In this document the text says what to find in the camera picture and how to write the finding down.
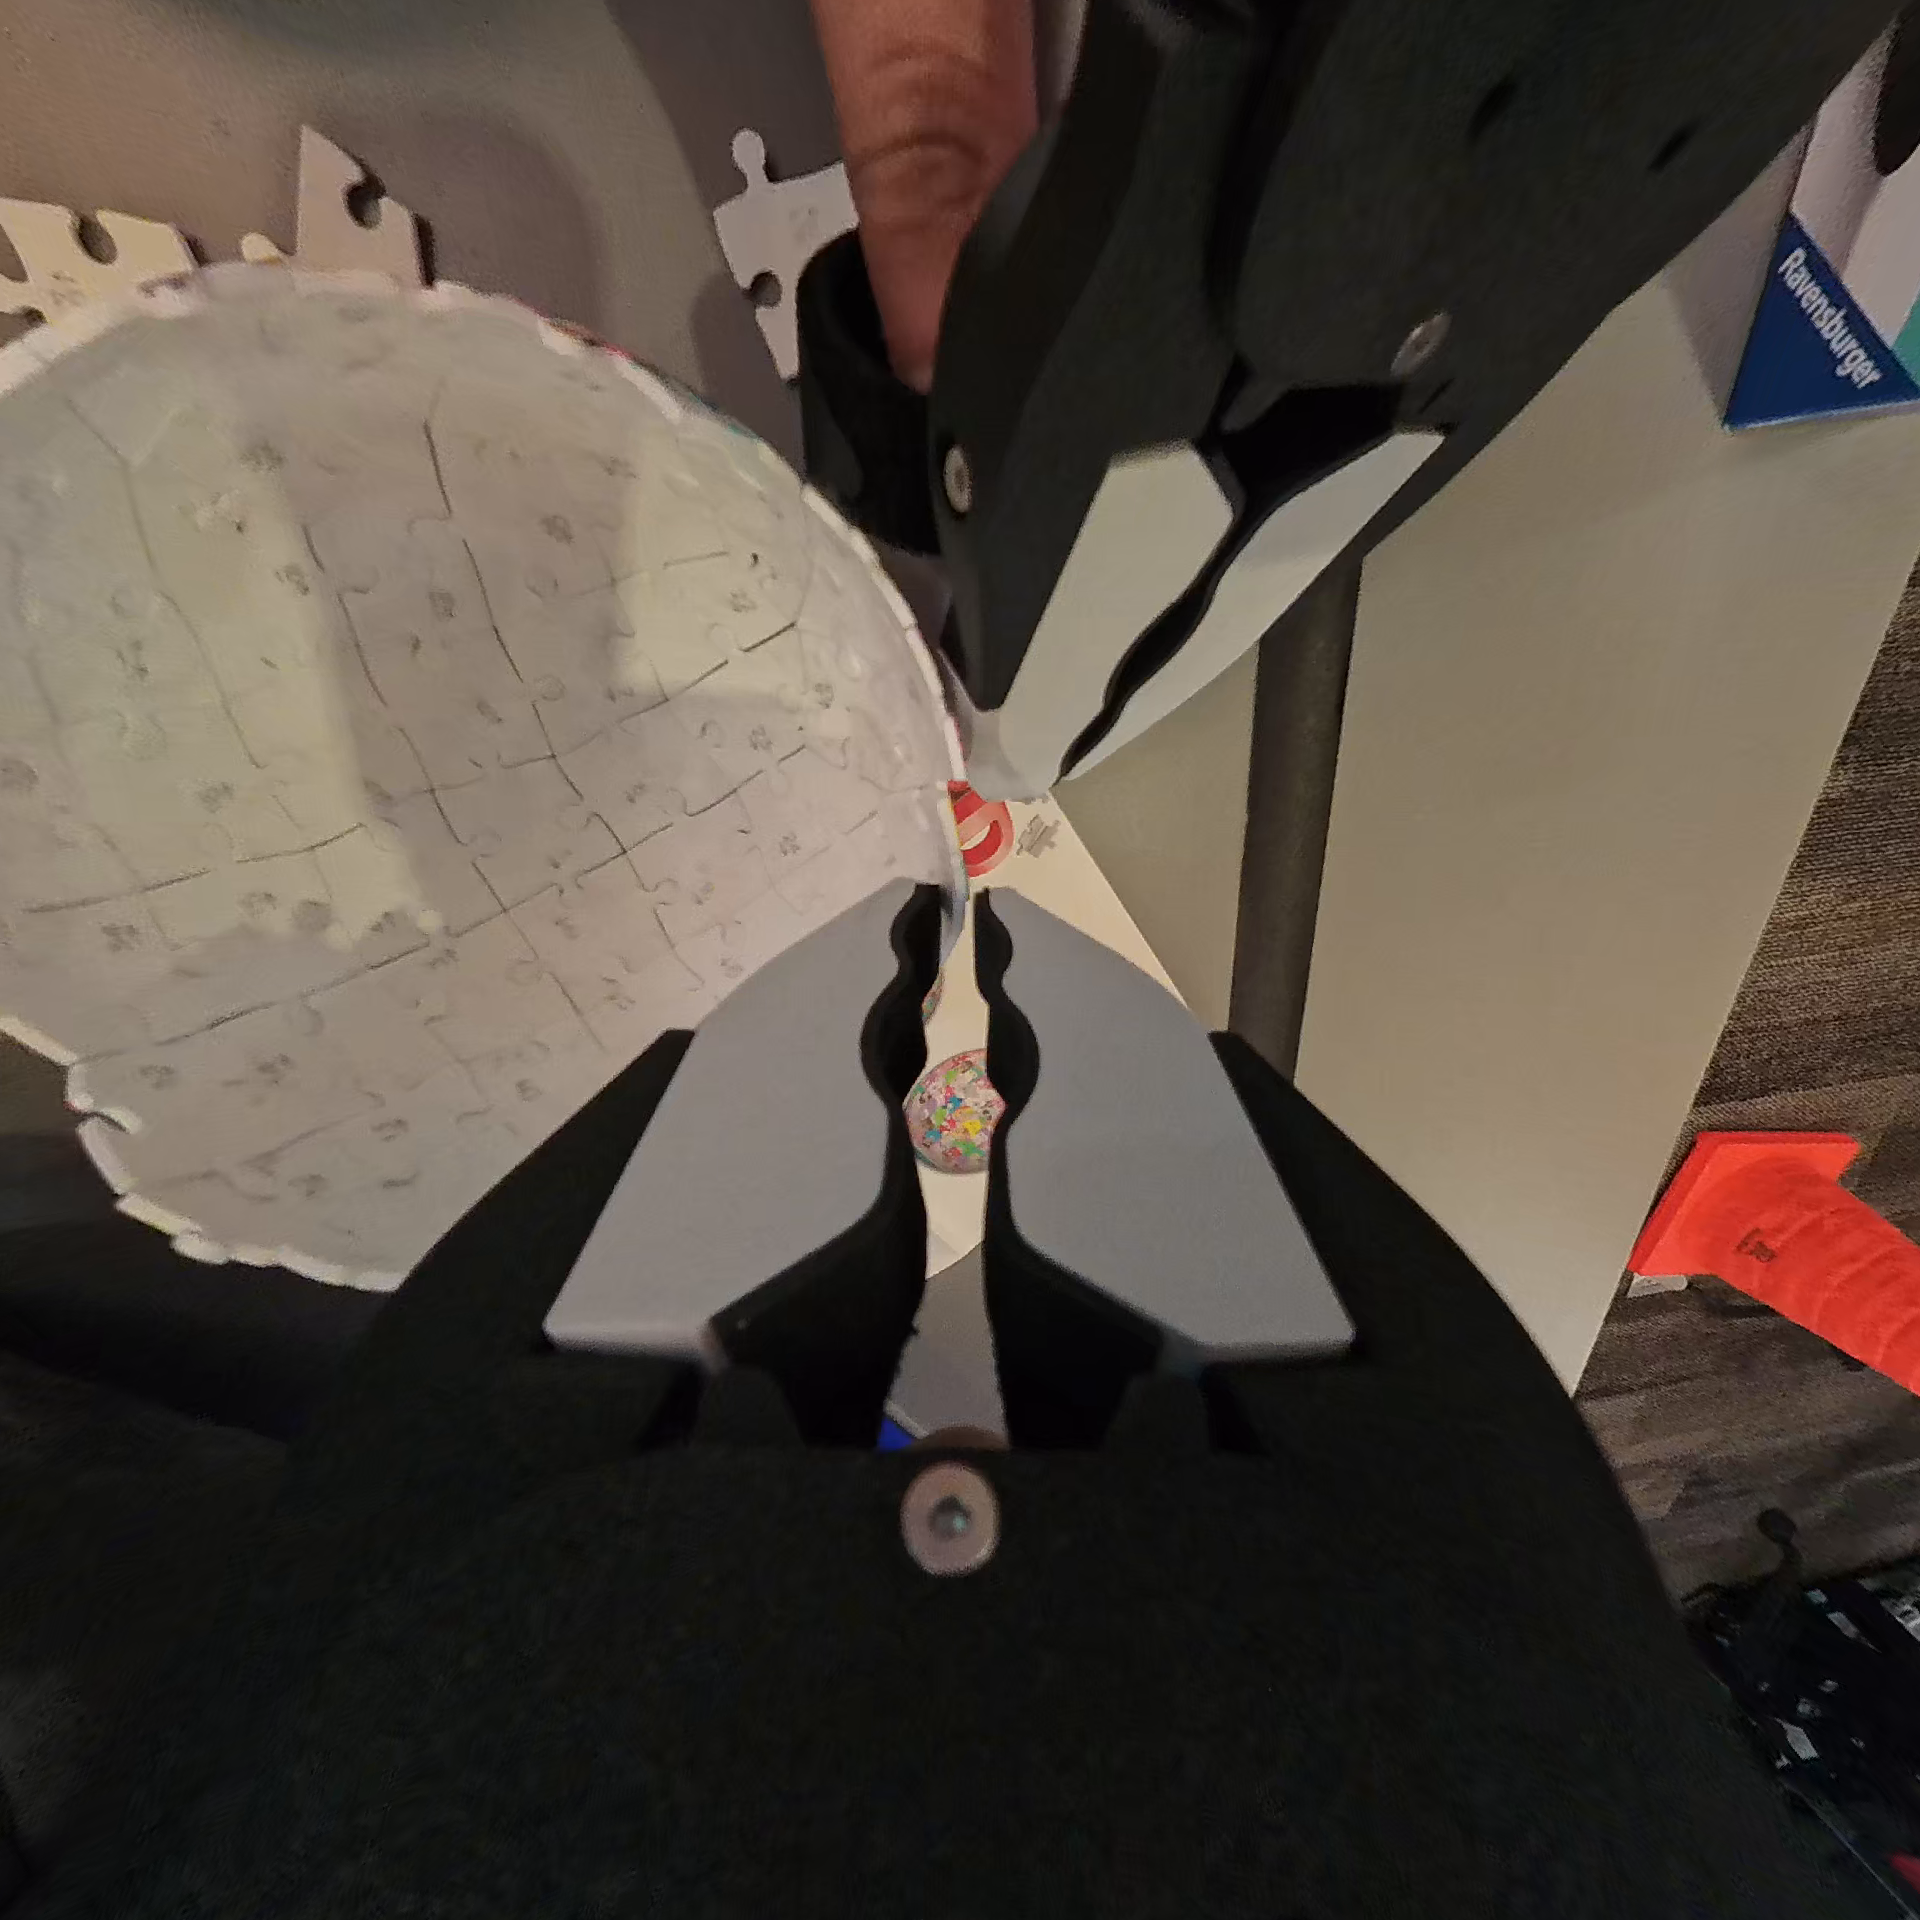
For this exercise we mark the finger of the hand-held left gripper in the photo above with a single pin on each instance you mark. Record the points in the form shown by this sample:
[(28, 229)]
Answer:
[(1306, 527), (1114, 591)]

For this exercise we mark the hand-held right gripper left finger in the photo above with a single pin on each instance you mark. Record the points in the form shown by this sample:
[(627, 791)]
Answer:
[(730, 1184)]

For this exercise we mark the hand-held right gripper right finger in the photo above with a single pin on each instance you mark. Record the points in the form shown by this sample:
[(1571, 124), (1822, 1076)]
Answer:
[(1170, 1202)]

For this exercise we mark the colourful puzzle ball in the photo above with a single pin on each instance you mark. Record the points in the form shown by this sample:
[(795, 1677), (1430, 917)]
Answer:
[(376, 676)]

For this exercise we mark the puzzle instruction sheet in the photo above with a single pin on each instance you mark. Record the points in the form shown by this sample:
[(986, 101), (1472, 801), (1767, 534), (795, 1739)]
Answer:
[(1094, 917)]

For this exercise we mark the white puzzle piece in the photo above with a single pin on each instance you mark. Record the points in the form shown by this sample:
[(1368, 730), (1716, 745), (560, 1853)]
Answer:
[(75, 261), (345, 225), (780, 225)]

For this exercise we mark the colourful puzzle box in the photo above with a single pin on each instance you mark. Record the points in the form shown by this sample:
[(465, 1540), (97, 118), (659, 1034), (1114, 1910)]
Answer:
[(1830, 299)]

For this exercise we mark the person's left hand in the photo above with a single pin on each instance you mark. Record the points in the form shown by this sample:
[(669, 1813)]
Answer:
[(929, 150)]

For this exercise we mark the orange traffic cone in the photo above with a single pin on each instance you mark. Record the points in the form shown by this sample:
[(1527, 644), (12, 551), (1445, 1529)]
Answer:
[(1774, 1248)]

